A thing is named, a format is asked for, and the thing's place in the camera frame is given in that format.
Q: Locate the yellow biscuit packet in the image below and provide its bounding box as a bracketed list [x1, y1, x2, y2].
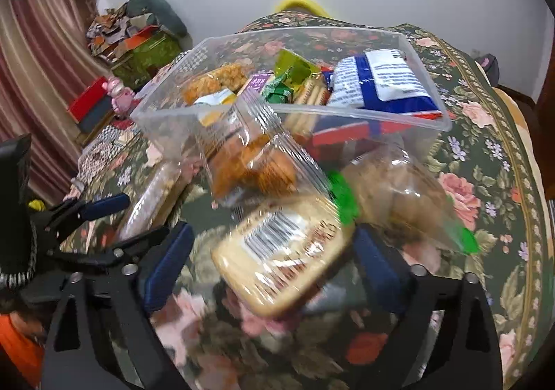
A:
[210, 205, 356, 317]

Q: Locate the purple label cracker packet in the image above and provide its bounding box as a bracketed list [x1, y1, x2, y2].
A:
[247, 73, 278, 98]

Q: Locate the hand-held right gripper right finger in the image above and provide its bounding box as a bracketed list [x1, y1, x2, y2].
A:
[353, 227, 504, 390]

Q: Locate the yellow blue snack packet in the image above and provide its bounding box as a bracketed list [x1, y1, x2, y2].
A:
[193, 88, 237, 126]

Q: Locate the clear bag with green strip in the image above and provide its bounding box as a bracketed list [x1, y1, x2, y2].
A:
[327, 147, 480, 254]

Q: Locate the clear bag of fried snacks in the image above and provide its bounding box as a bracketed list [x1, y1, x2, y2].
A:
[180, 62, 256, 107]

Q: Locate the striped brown curtain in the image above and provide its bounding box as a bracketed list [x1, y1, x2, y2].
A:
[0, 0, 109, 209]

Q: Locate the dark grey box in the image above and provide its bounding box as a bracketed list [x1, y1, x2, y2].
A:
[78, 97, 118, 133]

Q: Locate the green snack packet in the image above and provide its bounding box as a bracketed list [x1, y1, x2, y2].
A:
[260, 73, 300, 104]

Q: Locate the beige mattress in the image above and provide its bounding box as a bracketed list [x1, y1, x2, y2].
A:
[490, 86, 532, 143]

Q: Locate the red snack packet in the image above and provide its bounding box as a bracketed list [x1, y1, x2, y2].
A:
[312, 119, 382, 148]

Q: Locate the patterned cloth pile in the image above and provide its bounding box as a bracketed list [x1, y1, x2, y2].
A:
[86, 4, 131, 57]

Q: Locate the blue white snack packet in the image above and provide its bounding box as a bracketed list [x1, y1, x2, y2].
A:
[325, 49, 443, 130]

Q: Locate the clear plastic storage box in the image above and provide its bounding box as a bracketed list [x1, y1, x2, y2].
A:
[130, 28, 454, 217]

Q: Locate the pink rabbit toy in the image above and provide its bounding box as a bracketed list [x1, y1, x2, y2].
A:
[104, 77, 139, 115]

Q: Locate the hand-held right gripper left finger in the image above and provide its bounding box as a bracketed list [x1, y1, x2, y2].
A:
[41, 223, 196, 390]

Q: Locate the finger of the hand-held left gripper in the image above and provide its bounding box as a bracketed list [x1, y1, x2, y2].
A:
[41, 194, 131, 235]
[56, 227, 170, 265]

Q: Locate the floral blanket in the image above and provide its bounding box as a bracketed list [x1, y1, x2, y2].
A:
[65, 10, 549, 390]

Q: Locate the long brown biscuit packet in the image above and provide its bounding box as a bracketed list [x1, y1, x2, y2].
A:
[117, 160, 183, 241]

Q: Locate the patchwork quilt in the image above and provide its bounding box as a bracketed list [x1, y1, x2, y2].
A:
[65, 49, 191, 209]

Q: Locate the clear bag of orange crackers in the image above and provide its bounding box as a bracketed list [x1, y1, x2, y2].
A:
[199, 101, 330, 209]

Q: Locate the grey long pillow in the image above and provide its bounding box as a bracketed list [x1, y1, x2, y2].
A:
[126, 0, 189, 39]

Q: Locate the dark backpack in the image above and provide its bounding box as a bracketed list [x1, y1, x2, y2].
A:
[475, 52, 499, 89]

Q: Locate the red box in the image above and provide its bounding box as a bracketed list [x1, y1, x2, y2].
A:
[68, 77, 111, 119]

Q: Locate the pale round biscuit packet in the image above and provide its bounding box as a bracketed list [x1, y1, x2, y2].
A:
[295, 73, 330, 135]

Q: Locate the person's left forearm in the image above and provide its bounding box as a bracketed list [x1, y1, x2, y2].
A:
[0, 312, 46, 386]

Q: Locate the orange box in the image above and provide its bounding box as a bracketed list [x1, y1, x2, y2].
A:
[117, 25, 161, 50]

